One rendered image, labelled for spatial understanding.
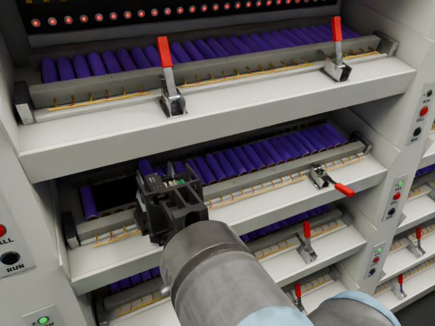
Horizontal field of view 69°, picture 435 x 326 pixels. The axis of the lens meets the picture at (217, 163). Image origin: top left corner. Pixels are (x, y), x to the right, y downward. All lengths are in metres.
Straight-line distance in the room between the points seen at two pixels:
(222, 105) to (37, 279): 0.33
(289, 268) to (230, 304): 0.49
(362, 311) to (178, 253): 0.22
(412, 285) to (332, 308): 0.94
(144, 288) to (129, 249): 0.17
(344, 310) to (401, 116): 0.39
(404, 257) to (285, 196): 0.61
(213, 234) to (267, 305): 0.09
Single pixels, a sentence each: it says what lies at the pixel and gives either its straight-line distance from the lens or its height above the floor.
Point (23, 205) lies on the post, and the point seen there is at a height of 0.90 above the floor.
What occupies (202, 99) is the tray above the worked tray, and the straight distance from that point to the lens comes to 0.44.
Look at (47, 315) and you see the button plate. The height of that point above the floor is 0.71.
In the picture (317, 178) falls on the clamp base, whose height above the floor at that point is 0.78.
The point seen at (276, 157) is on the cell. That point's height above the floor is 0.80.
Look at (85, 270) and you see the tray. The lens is 0.51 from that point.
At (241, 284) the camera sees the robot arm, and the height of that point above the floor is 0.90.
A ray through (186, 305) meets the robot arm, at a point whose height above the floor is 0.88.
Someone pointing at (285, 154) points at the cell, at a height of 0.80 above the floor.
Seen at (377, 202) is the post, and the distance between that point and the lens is 0.78.
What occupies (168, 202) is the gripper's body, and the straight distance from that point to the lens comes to 0.38.
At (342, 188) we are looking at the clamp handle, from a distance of 0.58.
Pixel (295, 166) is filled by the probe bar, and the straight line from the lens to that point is 0.61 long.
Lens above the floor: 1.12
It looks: 31 degrees down
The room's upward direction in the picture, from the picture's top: 2 degrees counter-clockwise
